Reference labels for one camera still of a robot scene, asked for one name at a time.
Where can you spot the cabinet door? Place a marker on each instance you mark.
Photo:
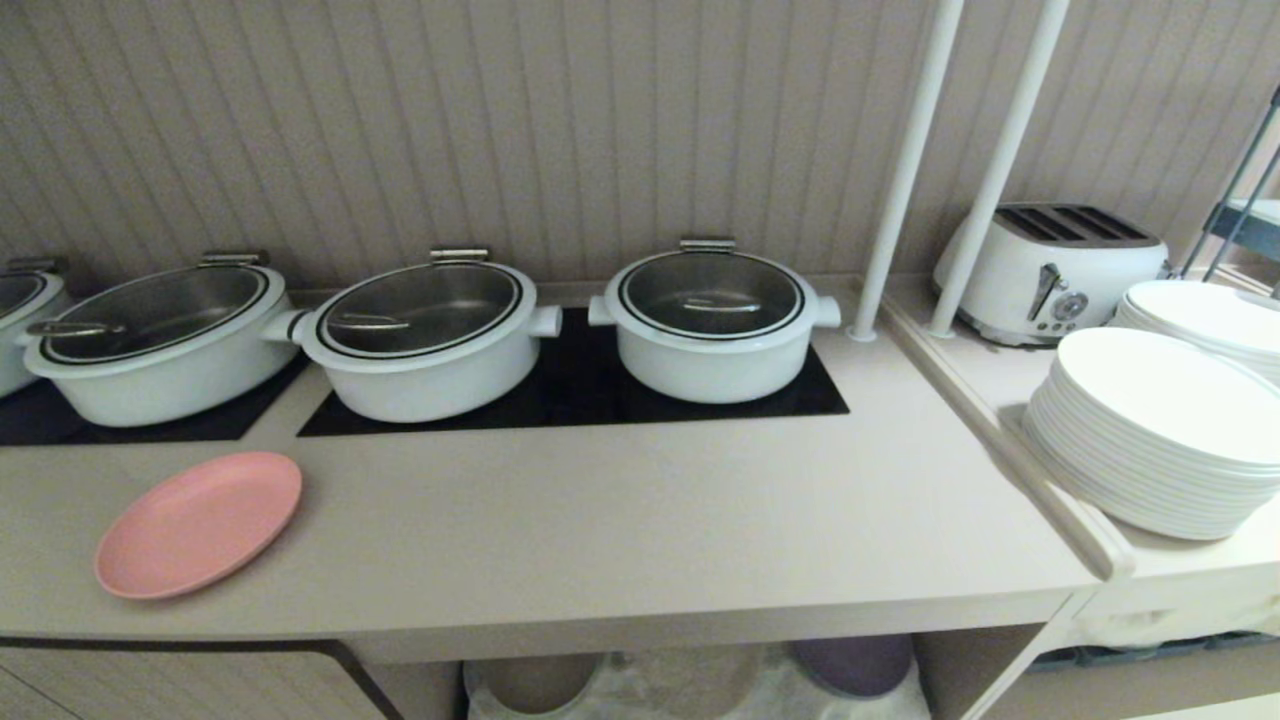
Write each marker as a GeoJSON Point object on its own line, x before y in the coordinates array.
{"type": "Point", "coordinates": [180, 685]}

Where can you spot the white toaster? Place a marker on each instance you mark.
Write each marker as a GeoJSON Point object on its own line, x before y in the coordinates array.
{"type": "Point", "coordinates": [1040, 275]}

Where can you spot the white pot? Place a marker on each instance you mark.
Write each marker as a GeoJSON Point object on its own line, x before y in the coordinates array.
{"type": "Point", "coordinates": [430, 375]}
{"type": "Point", "coordinates": [8, 330]}
{"type": "Point", "coordinates": [712, 362]}
{"type": "Point", "coordinates": [170, 375]}

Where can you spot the white pole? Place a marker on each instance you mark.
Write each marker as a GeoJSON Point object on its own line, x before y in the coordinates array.
{"type": "Point", "coordinates": [905, 170]}
{"type": "Point", "coordinates": [995, 170]}

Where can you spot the pink plate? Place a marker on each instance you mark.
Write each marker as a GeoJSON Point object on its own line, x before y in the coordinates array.
{"type": "Point", "coordinates": [196, 526]}

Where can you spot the dark metal rack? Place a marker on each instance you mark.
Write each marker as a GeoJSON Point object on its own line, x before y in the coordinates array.
{"type": "Point", "coordinates": [1245, 215]}

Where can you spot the purple plate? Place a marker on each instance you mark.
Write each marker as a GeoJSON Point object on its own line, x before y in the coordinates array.
{"type": "Point", "coordinates": [855, 665]}

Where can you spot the glass pot lid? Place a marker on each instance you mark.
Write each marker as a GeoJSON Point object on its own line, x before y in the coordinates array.
{"type": "Point", "coordinates": [12, 290]}
{"type": "Point", "coordinates": [425, 305]}
{"type": "Point", "coordinates": [712, 292]}
{"type": "Point", "coordinates": [160, 310]}

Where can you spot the brown plate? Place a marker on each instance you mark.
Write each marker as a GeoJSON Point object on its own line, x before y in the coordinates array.
{"type": "Point", "coordinates": [535, 680]}

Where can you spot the stack of white plates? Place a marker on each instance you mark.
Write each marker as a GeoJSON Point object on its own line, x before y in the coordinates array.
{"type": "Point", "coordinates": [1160, 440]}
{"type": "Point", "coordinates": [1205, 315]}

